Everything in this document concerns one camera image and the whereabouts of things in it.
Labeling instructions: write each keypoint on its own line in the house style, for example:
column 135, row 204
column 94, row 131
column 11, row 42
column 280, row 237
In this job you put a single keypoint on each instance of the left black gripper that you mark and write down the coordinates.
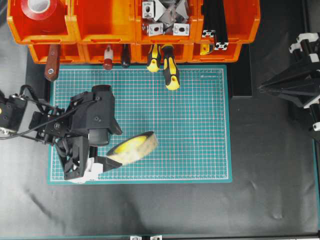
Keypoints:
column 68, row 128

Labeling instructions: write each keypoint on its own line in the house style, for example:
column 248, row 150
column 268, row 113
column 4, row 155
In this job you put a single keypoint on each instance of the foam tape roll yellow core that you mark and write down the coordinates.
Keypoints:
column 134, row 148

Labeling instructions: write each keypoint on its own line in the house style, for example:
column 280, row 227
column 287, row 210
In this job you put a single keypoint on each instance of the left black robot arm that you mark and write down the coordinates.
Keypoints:
column 73, row 159

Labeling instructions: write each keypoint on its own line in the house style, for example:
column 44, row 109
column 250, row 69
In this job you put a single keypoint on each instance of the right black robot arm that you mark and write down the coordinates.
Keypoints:
column 299, row 84

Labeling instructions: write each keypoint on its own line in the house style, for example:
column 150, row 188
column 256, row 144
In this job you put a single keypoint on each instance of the green cutting mat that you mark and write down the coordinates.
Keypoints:
column 191, row 123

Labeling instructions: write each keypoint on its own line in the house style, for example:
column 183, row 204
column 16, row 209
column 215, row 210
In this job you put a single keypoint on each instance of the small yellow black screwdriver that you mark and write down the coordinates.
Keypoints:
column 154, row 58

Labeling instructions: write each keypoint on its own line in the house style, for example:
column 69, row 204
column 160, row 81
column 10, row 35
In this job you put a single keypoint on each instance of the large yellow black screwdriver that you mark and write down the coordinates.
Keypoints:
column 170, row 71

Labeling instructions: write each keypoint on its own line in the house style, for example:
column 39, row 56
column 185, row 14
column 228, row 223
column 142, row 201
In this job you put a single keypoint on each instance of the orange bin lower leftmost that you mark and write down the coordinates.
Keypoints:
column 70, row 53

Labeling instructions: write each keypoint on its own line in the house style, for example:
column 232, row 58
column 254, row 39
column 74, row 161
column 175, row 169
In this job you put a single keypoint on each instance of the orange bin lower screwdrivers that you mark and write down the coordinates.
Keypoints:
column 181, row 52

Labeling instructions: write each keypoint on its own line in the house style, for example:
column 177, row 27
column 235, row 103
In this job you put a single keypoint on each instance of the orange bin upper red tape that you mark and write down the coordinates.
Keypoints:
column 56, row 29

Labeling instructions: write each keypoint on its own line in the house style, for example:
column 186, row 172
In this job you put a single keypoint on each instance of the small yellow tool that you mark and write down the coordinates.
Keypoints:
column 206, row 49

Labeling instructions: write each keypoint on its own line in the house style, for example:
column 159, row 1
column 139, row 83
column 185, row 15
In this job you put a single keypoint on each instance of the orange bin upper brackets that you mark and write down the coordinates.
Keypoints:
column 142, row 38

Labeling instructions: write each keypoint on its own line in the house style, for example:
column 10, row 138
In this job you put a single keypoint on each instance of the pile of metal corner brackets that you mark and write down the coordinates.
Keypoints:
column 165, row 17

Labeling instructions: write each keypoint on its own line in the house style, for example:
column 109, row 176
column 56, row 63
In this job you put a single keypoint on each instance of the red tape roll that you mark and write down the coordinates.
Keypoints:
column 39, row 9

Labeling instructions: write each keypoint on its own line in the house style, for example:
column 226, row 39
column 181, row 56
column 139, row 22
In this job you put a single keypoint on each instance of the orange bin lower small tool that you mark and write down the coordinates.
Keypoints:
column 230, row 55

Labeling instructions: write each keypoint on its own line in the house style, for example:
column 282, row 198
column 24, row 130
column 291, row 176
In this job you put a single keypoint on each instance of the black aluminium extrusion long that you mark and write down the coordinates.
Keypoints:
column 217, row 23

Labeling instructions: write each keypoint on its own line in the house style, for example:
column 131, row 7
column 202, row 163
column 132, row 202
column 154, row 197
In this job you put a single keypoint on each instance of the black aluminium extrusion short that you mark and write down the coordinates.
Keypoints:
column 208, row 22

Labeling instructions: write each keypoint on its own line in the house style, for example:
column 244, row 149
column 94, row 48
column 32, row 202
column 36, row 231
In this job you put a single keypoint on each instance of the orange bin upper extrusions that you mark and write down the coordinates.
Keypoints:
column 242, row 20

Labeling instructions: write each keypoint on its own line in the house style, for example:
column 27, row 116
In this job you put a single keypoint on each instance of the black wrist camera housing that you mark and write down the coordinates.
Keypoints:
column 100, row 112

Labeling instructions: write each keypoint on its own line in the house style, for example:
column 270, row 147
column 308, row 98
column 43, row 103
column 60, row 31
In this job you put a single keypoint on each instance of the red white handle tool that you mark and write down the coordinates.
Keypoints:
column 108, row 58

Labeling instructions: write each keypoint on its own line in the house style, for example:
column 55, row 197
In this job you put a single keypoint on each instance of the orange bin lower brown handles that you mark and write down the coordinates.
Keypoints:
column 94, row 52

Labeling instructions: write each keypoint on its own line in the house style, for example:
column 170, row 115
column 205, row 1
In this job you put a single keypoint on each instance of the black handle tool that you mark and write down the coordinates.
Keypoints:
column 125, row 56

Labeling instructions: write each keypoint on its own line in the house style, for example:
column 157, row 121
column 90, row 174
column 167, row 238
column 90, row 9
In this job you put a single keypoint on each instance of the brown wooden handle tool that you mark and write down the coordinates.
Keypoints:
column 52, row 66

